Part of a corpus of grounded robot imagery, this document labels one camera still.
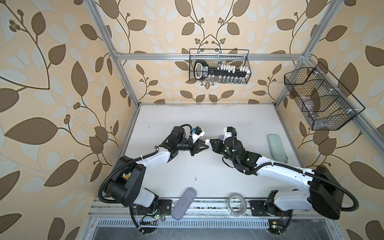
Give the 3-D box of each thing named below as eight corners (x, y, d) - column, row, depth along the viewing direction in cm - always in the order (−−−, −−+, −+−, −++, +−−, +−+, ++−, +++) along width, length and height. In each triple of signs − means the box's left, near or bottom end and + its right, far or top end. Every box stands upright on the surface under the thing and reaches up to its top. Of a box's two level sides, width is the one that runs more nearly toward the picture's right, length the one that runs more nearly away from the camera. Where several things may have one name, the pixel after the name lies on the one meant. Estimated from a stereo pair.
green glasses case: (274, 162, 92) (276, 160, 89) (265, 136, 104) (267, 134, 101) (287, 162, 92) (290, 160, 89) (277, 136, 104) (279, 134, 101)
